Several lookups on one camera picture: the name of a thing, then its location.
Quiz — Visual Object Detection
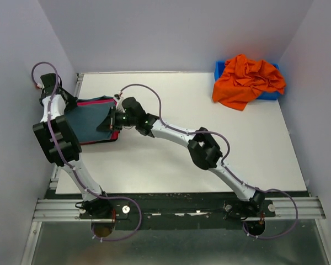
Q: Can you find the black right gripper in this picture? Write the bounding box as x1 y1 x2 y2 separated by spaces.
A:
97 107 138 132

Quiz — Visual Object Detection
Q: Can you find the grey blue t shirt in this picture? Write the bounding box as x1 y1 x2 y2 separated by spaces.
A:
65 96 119 145

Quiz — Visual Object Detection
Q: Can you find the orange t shirt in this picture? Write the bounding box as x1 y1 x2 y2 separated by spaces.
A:
212 54 286 111

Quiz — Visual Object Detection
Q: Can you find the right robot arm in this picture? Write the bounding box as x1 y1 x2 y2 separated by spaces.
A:
97 97 265 216

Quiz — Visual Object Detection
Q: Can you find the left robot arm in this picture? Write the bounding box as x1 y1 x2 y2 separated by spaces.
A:
33 73 115 219

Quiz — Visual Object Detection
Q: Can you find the folded red t shirt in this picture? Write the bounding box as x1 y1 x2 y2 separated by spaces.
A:
79 131 120 145

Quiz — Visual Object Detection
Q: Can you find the folded pink t shirt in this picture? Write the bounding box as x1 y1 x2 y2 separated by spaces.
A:
76 99 121 146

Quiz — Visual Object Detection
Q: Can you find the blue plastic bin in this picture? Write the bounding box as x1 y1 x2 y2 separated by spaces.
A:
214 60 281 100

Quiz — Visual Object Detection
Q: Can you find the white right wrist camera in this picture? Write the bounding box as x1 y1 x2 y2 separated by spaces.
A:
113 92 125 112

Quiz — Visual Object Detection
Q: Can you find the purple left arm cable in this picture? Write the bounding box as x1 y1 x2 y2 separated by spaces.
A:
31 62 78 172

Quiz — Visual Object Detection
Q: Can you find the aluminium frame profile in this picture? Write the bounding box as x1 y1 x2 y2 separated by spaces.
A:
19 73 327 265

